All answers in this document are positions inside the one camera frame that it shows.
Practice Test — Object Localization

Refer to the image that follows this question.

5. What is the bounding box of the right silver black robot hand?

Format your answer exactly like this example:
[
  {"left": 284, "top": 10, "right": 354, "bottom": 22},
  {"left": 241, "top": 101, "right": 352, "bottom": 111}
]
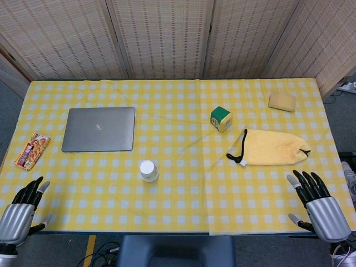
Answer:
[{"left": 286, "top": 170, "right": 352, "bottom": 244}]

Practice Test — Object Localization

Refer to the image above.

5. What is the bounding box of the green yellow square box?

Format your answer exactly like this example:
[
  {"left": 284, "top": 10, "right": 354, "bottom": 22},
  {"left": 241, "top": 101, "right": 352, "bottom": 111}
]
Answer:
[{"left": 210, "top": 105, "right": 233, "bottom": 133}]

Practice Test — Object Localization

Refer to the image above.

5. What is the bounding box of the yellow white checkered tablecloth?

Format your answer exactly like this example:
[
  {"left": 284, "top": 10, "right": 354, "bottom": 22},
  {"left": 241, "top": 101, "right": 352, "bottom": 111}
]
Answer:
[{"left": 0, "top": 78, "right": 356, "bottom": 236}]

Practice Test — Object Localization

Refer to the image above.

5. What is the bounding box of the red yellow snack packet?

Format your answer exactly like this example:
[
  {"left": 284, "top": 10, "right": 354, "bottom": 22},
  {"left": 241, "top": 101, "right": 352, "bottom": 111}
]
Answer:
[{"left": 13, "top": 132, "right": 52, "bottom": 172}]

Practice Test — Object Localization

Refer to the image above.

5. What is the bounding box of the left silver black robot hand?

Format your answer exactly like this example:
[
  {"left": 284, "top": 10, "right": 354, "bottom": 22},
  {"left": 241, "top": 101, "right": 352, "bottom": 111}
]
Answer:
[{"left": 0, "top": 176, "right": 54, "bottom": 247}]

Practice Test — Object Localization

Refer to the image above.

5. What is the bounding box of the yellow sponge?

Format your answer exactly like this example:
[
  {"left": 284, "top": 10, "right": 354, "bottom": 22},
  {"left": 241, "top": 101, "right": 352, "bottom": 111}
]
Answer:
[{"left": 268, "top": 92, "right": 296, "bottom": 113}]

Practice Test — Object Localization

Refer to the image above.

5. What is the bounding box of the grey closed laptop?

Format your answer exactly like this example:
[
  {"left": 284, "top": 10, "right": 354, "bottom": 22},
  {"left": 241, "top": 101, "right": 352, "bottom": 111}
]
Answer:
[{"left": 61, "top": 106, "right": 136, "bottom": 153}]

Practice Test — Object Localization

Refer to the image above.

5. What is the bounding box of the black floor cable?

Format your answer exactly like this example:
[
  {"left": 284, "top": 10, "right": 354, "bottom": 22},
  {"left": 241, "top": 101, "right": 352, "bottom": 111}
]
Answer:
[{"left": 79, "top": 241, "right": 121, "bottom": 267}]

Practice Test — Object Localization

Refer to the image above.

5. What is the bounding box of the dark blue chair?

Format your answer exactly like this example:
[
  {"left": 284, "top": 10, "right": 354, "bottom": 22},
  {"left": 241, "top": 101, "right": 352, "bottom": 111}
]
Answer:
[{"left": 116, "top": 235, "right": 236, "bottom": 267}]

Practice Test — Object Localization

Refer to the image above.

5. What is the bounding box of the yellow drawstring cloth bag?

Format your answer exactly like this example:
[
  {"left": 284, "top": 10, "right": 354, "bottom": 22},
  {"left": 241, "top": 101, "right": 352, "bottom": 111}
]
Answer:
[{"left": 226, "top": 128, "right": 312, "bottom": 167}]

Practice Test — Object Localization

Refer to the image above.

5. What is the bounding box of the white power strip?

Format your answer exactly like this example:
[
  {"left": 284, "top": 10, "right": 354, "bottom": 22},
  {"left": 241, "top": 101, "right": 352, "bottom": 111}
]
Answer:
[{"left": 338, "top": 81, "right": 356, "bottom": 94}]

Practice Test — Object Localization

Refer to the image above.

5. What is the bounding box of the yellow floor tape strip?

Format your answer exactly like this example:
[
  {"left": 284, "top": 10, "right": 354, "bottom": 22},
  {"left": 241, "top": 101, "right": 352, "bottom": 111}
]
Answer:
[{"left": 83, "top": 235, "right": 97, "bottom": 267}]

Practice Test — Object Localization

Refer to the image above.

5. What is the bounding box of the black floor box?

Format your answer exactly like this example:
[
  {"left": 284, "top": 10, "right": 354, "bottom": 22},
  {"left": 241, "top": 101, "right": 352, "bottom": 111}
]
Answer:
[{"left": 338, "top": 151, "right": 356, "bottom": 162}]

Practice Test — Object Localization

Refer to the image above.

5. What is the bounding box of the woven folding screen panel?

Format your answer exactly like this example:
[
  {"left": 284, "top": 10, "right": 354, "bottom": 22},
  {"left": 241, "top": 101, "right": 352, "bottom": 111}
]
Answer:
[
  {"left": 0, "top": 0, "right": 130, "bottom": 82},
  {"left": 201, "top": 0, "right": 303, "bottom": 80},
  {"left": 263, "top": 0, "right": 356, "bottom": 98},
  {"left": 105, "top": 0, "right": 216, "bottom": 80},
  {"left": 0, "top": 52, "right": 31, "bottom": 100}
]

